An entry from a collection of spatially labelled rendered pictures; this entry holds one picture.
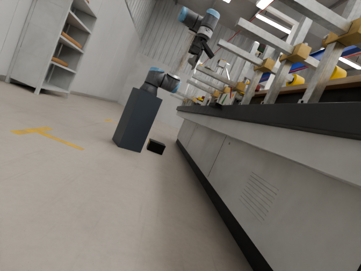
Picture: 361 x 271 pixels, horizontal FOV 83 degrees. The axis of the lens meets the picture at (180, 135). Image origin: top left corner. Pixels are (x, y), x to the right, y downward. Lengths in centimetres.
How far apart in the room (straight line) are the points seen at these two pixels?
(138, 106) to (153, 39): 803
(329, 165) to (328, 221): 27
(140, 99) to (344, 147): 170
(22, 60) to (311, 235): 361
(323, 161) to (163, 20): 978
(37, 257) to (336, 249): 86
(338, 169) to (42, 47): 347
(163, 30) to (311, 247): 968
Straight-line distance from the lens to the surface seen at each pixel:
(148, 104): 206
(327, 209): 89
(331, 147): 67
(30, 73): 359
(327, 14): 81
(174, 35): 998
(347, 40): 86
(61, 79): 438
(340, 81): 104
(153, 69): 214
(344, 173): 62
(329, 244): 86
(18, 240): 80
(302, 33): 112
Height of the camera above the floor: 50
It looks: 4 degrees down
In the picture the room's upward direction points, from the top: 23 degrees clockwise
